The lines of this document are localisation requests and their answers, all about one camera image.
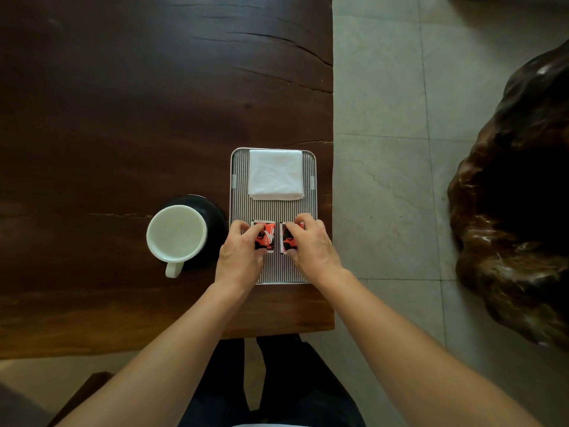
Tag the person's left forearm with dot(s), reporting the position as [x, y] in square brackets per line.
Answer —
[169, 364]

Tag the glossy carved wooden stump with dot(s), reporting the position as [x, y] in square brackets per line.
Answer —
[511, 208]

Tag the person's right thumb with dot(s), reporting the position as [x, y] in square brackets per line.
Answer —
[293, 235]

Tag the person's right forearm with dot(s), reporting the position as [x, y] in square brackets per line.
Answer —
[409, 360]

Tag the person's right hand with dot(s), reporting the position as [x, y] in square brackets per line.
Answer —
[313, 255]

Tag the person's left hand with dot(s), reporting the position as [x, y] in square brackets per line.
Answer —
[238, 262]

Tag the person's left thumb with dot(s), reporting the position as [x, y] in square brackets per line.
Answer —
[258, 235]

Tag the ribbed metal tray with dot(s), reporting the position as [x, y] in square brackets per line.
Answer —
[275, 208]

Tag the black saucer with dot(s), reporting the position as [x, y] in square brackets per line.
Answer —
[215, 217]

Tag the white cup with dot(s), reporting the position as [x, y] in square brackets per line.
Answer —
[177, 235]

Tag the red and black packet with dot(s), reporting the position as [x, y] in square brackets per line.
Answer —
[269, 237]
[284, 240]

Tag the folded white cloth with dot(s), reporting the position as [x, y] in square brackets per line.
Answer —
[275, 174]

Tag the person's dark trousers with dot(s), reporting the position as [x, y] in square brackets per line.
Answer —
[293, 386]

